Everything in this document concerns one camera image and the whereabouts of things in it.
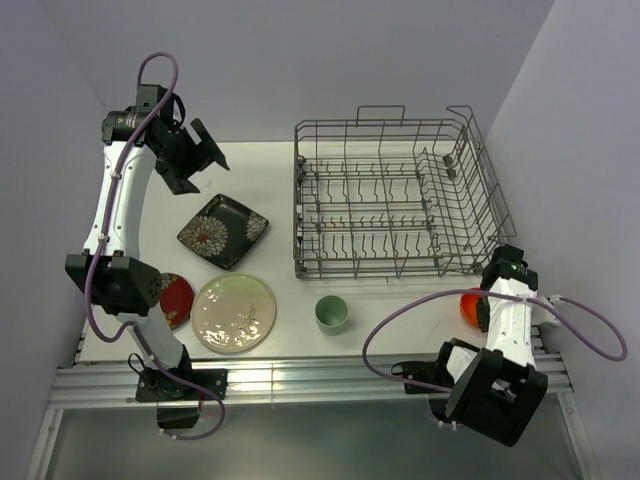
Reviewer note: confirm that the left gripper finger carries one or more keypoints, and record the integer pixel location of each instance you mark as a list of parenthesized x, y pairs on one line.
[(207, 150), (175, 181)]

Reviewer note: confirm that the green cup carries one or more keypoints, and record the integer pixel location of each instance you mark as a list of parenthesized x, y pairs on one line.
[(331, 314)]

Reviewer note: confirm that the orange bowl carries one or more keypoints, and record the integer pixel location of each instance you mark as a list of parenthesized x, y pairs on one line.
[(468, 309)]

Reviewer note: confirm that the black square floral plate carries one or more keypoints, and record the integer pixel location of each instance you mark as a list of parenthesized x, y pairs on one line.
[(223, 232)]

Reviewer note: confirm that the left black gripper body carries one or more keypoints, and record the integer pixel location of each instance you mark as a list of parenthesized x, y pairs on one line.
[(182, 156)]

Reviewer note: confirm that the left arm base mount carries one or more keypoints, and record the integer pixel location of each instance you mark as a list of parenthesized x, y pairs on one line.
[(154, 387)]

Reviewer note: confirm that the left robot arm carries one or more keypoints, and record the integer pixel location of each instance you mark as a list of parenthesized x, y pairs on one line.
[(122, 293)]

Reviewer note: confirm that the cream green round plate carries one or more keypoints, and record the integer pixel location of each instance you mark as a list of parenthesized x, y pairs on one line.
[(233, 313)]

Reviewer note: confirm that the grey wire dish rack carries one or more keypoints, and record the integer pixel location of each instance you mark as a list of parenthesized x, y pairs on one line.
[(383, 195)]

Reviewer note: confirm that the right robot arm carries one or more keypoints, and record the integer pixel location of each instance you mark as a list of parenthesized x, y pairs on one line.
[(496, 389)]

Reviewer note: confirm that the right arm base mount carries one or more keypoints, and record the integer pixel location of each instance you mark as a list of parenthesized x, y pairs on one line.
[(420, 371)]

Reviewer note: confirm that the red floral small plate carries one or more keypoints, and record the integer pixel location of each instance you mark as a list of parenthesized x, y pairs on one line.
[(176, 299)]

